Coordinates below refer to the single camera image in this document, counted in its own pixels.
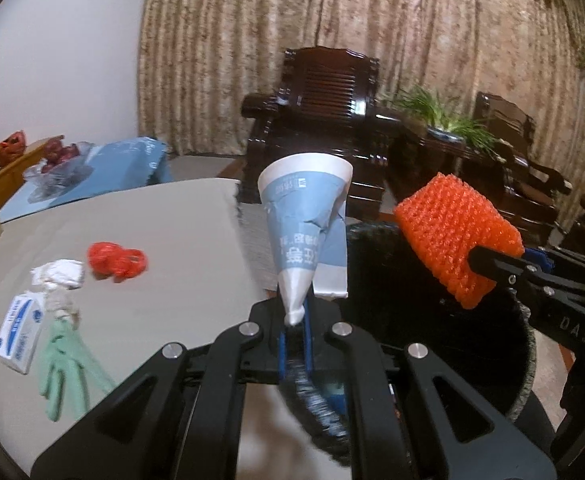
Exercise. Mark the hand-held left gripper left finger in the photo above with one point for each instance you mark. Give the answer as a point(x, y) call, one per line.
point(283, 355)

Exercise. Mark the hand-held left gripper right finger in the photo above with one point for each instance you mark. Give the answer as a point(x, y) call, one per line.
point(310, 352)

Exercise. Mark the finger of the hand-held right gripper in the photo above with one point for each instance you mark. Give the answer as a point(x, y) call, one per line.
point(502, 267)
point(537, 257)

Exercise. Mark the orange foam net sleeve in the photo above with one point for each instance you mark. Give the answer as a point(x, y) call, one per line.
point(452, 230)

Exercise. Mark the trash bin with black bag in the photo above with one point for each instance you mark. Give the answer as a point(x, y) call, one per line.
point(412, 300)

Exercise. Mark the blue white paper cup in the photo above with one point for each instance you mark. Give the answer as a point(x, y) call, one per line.
point(297, 220)

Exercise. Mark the dark wooden side table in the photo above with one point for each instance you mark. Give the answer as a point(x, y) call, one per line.
point(422, 160)

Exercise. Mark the dark wooden armchair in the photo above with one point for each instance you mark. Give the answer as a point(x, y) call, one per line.
point(502, 115)
point(322, 85)

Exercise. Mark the grey tablecloth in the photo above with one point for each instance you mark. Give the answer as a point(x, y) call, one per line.
point(172, 230)

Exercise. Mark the potted green plant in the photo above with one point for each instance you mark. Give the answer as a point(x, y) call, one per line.
point(427, 105)

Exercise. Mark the red plastic bag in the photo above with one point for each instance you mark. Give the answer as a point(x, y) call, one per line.
point(112, 260)

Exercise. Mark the green rubber glove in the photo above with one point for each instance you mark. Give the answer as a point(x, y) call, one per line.
point(62, 360)

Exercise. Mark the white crumpled paper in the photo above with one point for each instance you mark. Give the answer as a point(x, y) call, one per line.
point(60, 272)

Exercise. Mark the white blue small box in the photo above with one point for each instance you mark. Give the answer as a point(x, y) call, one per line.
point(17, 332)

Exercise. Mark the clear bag of red fruit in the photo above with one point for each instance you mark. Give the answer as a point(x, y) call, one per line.
point(57, 180)

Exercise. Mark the beige patterned curtain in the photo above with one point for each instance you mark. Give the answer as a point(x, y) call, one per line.
point(247, 35)

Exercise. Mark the wooden cabinet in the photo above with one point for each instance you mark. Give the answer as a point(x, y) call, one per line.
point(2, 172)

